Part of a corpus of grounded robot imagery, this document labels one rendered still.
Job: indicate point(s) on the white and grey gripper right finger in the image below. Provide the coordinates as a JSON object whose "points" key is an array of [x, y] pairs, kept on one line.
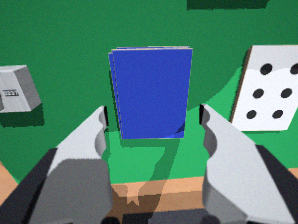
{"points": [[244, 183]]}

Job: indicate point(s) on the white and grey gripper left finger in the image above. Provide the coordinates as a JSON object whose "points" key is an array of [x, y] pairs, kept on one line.
{"points": [[69, 185]]}

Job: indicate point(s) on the green felt card mat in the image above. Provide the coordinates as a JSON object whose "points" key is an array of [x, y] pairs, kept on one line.
{"points": [[65, 45]]}

